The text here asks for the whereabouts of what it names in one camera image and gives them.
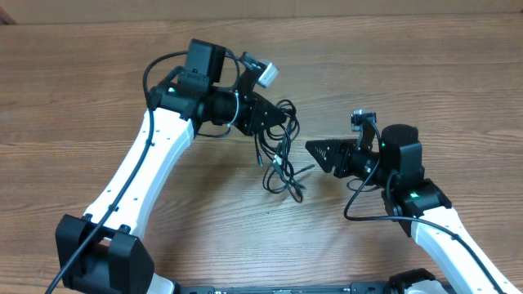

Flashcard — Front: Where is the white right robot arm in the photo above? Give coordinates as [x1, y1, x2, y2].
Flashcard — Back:
[306, 122, 519, 293]

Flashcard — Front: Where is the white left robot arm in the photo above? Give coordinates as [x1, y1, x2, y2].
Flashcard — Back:
[53, 39, 286, 293]

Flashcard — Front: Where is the black cable bundle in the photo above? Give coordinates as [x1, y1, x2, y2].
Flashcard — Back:
[253, 99, 315, 204]

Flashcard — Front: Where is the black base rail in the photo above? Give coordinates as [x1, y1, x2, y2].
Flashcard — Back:
[174, 282, 400, 294]

